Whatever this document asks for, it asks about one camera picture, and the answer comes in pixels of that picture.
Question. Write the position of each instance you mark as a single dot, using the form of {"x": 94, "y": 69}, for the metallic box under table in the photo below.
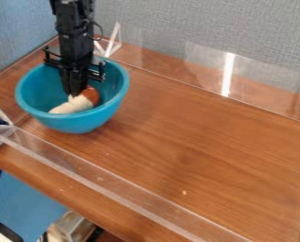
{"x": 71, "y": 228}

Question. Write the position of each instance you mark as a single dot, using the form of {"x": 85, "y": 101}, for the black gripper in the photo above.
{"x": 71, "y": 57}

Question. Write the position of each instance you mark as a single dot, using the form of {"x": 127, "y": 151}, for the clear acrylic back barrier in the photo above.
{"x": 253, "y": 82}

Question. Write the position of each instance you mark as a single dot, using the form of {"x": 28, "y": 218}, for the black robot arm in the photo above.
{"x": 74, "y": 19}

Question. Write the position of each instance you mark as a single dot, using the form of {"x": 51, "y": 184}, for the clear acrylic barrier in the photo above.
{"x": 253, "y": 82}
{"x": 138, "y": 199}

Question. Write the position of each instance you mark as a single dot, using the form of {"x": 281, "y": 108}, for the blue bowl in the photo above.
{"x": 39, "y": 93}

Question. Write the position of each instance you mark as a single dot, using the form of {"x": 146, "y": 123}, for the toy mushroom brown cap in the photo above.
{"x": 78, "y": 103}

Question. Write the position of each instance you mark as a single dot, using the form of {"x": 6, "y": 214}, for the clear acrylic front barrier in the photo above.
{"x": 138, "y": 199}

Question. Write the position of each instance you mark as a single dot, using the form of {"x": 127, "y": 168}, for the clear acrylic corner bracket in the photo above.
{"x": 106, "y": 47}

